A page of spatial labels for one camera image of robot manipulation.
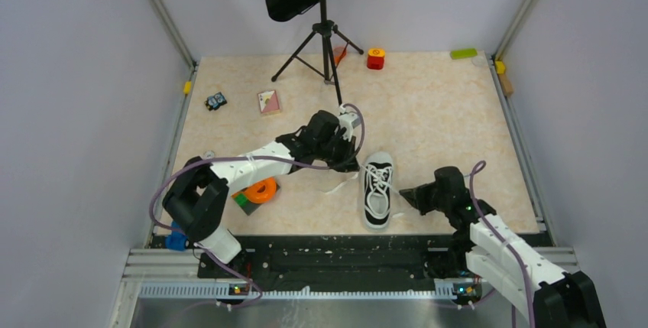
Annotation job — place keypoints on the black white sneaker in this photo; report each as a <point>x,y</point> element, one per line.
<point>376,185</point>

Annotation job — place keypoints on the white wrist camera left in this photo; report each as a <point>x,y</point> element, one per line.
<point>349,119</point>

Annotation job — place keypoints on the orange ring toy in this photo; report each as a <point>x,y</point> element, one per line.
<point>258,193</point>

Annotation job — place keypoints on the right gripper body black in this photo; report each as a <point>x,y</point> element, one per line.
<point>442,202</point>

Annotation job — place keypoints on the grey base plate green block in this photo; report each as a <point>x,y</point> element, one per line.
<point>249,207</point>

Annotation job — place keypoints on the yellow clip left rail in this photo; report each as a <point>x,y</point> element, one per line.
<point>187,87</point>

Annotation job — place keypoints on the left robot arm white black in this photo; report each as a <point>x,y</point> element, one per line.
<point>196,195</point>

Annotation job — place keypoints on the orange plastic cup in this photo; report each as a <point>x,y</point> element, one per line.
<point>339,54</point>

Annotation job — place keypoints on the blue toy car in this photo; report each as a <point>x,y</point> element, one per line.
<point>177,240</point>

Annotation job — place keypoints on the wooden block right rail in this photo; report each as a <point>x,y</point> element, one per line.
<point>506,85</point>

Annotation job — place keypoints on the small black blue toy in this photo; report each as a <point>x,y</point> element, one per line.
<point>215,101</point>

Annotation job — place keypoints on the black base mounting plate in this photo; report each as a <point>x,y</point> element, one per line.
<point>348,263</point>

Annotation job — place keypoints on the lime green block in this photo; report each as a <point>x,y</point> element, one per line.
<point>463,53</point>

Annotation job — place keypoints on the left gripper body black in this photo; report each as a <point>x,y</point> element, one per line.
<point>338,151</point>

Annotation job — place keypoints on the white slotted cable duct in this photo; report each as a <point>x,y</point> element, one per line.
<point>235,290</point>

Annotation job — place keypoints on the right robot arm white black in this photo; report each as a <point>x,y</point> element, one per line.
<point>544,293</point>

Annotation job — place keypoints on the pink white card box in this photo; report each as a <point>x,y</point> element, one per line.
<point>269,102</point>

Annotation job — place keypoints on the red yellow button block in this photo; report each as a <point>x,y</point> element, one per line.
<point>376,58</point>

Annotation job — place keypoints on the yellow corner clip right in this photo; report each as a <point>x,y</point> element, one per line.
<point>500,67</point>

